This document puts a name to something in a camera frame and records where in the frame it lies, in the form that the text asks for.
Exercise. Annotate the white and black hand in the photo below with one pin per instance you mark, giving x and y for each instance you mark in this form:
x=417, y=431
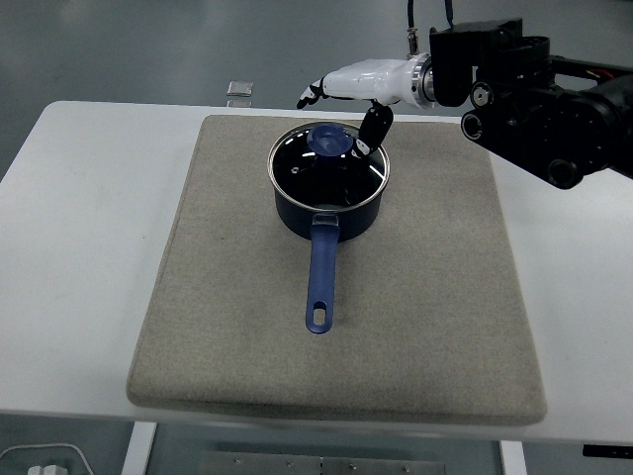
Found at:
x=368, y=79

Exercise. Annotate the glass pot lid blue knob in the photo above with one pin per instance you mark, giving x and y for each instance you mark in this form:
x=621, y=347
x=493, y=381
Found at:
x=321, y=170

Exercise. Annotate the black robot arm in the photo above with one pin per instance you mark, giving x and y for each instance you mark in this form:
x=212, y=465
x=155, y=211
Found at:
x=534, y=104

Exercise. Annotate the silver floor socket plate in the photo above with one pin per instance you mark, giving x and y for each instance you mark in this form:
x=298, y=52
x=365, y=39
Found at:
x=240, y=88

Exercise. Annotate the dark blue saucepan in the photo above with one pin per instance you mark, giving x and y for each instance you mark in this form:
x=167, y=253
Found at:
x=324, y=277

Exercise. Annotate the beige fabric mat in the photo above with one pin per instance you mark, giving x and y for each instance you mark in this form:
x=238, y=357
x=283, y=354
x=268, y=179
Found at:
x=405, y=307

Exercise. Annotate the grey metal plate with screws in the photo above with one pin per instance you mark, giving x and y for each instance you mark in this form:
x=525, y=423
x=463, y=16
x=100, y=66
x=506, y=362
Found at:
x=321, y=465

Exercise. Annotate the white table leg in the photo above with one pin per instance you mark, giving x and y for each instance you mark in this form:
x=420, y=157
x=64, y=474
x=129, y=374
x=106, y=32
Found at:
x=139, y=447
x=513, y=457

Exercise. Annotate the black flat bar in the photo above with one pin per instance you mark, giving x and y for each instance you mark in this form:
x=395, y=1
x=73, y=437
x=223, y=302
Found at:
x=608, y=450

